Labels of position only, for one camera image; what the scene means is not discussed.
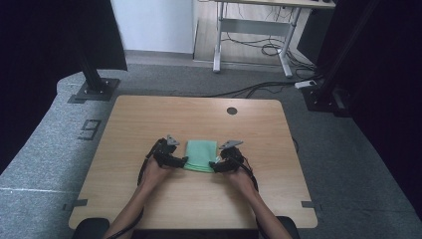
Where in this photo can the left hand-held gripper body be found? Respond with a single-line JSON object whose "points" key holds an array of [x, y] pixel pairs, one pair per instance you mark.
{"points": [[164, 152]]}

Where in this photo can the green cloth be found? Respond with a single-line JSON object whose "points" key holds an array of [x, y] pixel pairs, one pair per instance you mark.
{"points": [[200, 156]]}

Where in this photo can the black chair armrest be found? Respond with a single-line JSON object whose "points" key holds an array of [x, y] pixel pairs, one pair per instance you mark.
{"points": [[88, 229], [292, 227]]}

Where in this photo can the grey tape piece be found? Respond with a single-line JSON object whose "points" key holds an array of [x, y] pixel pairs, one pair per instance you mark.
{"points": [[79, 202], [308, 204]]}

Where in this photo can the person's right hand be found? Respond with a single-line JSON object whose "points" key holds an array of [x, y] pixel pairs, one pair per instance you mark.
{"points": [[240, 182]]}

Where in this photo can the black metal stand with plate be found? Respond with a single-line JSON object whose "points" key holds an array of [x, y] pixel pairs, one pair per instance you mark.
{"points": [[94, 88], [326, 96]]}

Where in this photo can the person's left hand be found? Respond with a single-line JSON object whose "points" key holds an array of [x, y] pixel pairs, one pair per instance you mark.
{"points": [[154, 174]]}

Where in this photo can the black tape figure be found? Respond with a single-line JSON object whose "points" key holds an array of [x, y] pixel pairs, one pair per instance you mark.
{"points": [[89, 129]]}

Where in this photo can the black computer case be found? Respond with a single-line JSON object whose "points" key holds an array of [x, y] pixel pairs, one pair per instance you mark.
{"points": [[312, 36]]}

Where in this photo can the white metal desk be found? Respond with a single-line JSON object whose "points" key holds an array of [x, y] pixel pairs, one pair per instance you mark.
{"points": [[255, 28]]}

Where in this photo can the black round table grommet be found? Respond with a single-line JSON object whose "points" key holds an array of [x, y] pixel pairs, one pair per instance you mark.
{"points": [[232, 111]]}

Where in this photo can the black curtain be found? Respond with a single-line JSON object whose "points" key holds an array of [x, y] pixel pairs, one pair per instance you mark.
{"points": [[40, 66], [391, 99]]}

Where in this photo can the white power strip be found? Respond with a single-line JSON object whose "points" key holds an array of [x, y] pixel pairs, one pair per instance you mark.
{"points": [[305, 84]]}

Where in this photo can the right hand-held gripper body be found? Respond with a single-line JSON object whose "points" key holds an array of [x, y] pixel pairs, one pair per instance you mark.
{"points": [[232, 157]]}

